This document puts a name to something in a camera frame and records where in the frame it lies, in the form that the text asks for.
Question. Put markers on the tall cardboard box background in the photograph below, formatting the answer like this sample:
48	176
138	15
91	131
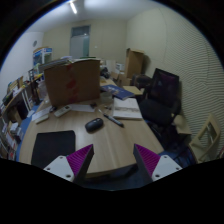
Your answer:
134	62

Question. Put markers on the wooden shelf unit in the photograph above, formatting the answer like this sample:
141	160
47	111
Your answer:
16	110

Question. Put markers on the ceiling fluorescent light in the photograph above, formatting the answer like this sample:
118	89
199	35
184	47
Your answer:
73	7

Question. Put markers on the white flat device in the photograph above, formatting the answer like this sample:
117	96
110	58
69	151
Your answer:
41	113

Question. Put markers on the black mouse pad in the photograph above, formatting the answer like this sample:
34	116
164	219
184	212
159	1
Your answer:
49	145

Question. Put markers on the white remote control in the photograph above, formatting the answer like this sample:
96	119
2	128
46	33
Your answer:
62	111

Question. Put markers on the blue book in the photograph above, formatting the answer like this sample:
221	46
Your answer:
117	92

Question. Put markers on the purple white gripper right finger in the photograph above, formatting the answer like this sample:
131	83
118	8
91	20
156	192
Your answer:
152	166

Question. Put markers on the grey door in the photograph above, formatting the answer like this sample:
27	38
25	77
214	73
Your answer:
79	41

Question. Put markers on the beige wooden chair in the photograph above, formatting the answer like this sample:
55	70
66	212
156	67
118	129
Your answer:
204	145

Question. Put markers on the black office chair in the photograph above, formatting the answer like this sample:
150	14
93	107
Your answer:
161	104

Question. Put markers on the black marker pen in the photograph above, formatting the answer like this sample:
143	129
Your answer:
114	120

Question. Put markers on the white closed book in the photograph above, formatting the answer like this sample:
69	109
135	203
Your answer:
126	109

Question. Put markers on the blue white box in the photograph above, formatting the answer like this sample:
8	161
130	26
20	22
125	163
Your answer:
42	55

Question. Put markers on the black computer mouse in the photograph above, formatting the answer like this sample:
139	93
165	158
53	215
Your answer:
94	125

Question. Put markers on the large brown cardboard box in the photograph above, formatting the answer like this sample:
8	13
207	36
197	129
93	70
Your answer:
72	83

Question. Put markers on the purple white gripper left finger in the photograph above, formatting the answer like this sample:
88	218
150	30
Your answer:
73	167

